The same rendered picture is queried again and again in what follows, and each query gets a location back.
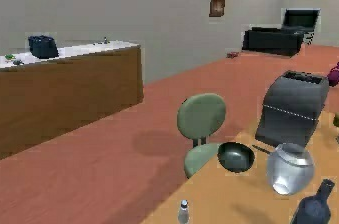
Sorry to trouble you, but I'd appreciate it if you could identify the green round chair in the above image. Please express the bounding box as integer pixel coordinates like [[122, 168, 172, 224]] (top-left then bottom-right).
[[176, 93, 227, 180]]

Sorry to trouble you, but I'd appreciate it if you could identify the dark grey bowl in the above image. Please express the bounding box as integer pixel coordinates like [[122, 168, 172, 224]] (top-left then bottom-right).
[[217, 142, 256, 174]]

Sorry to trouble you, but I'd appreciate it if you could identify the clear salt shaker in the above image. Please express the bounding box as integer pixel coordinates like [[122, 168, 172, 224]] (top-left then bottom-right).
[[177, 199, 190, 224]]

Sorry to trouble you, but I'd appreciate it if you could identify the brown kitchen counter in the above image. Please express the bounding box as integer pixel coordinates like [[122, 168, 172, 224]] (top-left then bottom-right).
[[0, 40, 145, 170]]

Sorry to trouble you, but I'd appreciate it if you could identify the brown framed picture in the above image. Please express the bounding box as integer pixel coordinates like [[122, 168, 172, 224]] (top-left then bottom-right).
[[209, 0, 226, 18]]

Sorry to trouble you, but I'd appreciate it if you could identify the orange wooden table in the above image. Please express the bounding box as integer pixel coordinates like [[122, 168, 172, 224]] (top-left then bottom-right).
[[140, 109, 339, 224]]

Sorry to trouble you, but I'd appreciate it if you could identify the dark grey toaster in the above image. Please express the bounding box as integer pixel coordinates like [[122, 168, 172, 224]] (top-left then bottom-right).
[[254, 70, 330, 149]]

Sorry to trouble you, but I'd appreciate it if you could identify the black armchair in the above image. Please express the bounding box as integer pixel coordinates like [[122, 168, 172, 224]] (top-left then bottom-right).
[[280, 8, 321, 46]]

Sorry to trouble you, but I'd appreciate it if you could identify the dark blue bottle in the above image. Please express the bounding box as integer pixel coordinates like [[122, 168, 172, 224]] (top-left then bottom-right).
[[289, 178, 336, 224]]

